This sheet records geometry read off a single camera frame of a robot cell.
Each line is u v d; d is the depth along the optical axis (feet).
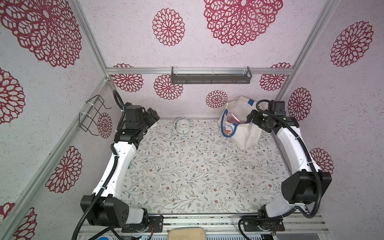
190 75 3.03
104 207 1.25
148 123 2.22
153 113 2.25
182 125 3.68
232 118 3.77
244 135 3.11
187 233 2.25
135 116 1.76
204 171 3.03
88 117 2.46
